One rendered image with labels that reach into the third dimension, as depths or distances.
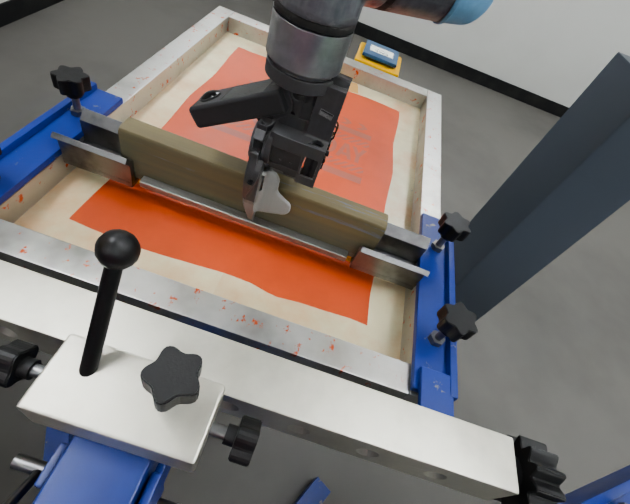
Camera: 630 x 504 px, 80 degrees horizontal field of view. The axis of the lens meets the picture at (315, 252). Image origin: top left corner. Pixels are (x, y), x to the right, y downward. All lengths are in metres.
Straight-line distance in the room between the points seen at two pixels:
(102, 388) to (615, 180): 1.07
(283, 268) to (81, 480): 0.32
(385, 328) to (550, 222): 0.72
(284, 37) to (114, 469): 0.36
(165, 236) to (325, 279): 0.23
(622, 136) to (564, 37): 3.41
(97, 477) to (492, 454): 0.33
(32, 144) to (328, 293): 0.43
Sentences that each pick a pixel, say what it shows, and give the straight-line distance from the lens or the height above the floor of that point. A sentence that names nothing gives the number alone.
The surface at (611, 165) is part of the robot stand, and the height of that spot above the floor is 1.04.
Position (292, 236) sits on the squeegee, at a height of 1.00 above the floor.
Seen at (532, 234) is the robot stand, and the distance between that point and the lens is 1.18.
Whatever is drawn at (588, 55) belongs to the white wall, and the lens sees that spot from 4.54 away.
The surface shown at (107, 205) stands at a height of 0.96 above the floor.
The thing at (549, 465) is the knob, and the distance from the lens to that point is 0.47.
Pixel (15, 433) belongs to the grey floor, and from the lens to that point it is 1.50.
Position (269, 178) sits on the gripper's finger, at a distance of 0.46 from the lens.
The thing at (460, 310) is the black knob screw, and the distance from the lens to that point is 0.46.
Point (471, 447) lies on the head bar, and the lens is 0.42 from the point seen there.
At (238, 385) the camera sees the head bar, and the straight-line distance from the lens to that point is 0.36.
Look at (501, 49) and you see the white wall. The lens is 4.34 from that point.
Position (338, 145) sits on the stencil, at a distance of 0.78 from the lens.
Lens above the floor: 1.38
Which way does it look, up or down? 49 degrees down
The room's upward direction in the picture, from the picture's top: 24 degrees clockwise
